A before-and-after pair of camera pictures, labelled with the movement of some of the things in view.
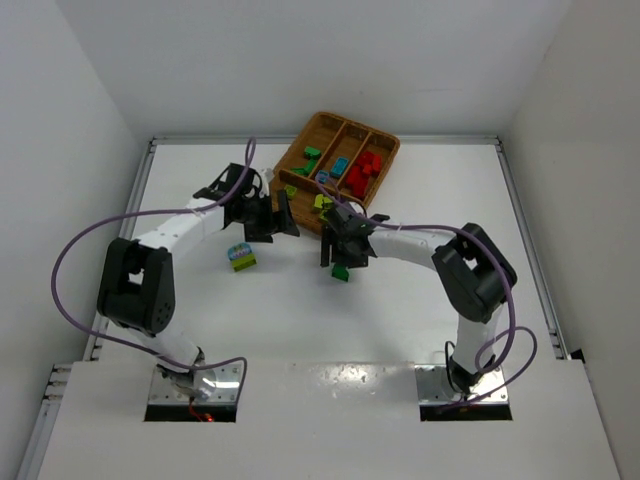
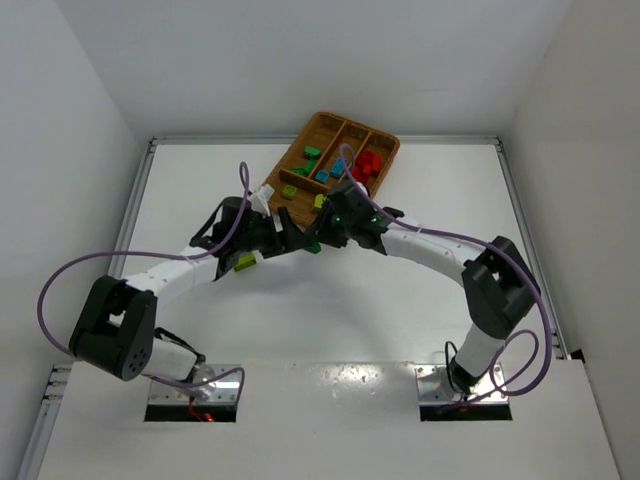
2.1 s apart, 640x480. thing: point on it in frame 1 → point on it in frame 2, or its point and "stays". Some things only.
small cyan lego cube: (322, 176) stays
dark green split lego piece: (303, 171) stays
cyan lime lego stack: (241, 256) stays
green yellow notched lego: (340, 271) → (315, 248)
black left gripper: (267, 223) → (273, 240)
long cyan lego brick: (339, 166) stays
